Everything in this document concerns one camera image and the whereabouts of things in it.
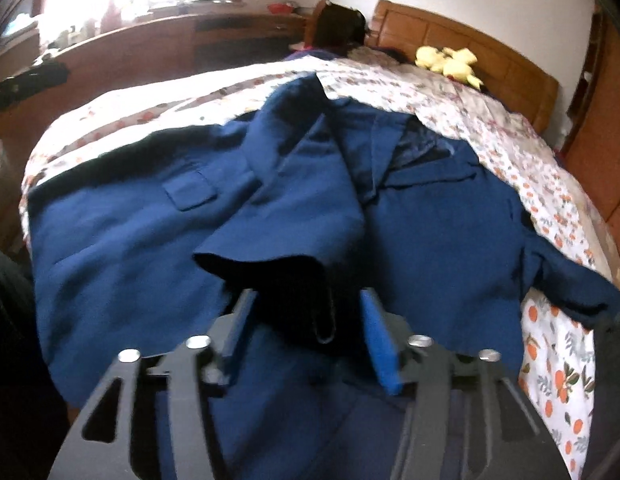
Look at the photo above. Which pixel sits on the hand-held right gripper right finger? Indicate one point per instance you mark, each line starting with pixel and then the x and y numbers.
pixel 381 342

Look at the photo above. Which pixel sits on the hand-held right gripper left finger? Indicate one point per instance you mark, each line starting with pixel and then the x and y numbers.
pixel 239 327

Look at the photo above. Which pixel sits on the dark blue coat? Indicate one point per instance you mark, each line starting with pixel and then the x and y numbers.
pixel 140 250

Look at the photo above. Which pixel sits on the dark cloth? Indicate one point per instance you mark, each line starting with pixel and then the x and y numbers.
pixel 612 385

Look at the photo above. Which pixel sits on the orange floral bed sheet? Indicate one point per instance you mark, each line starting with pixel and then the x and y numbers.
pixel 490 125

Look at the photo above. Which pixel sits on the yellow plush toy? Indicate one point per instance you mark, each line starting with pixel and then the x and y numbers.
pixel 447 62

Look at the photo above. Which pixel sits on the wooden wardrobe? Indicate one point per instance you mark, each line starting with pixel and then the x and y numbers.
pixel 597 135

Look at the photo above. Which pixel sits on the wooden bed headboard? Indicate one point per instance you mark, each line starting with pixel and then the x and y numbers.
pixel 470 45

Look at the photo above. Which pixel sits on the dark brown bag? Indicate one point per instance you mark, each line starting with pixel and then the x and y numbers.
pixel 335 27

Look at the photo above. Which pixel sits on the black cloth item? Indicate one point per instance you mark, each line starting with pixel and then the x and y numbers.
pixel 37 82

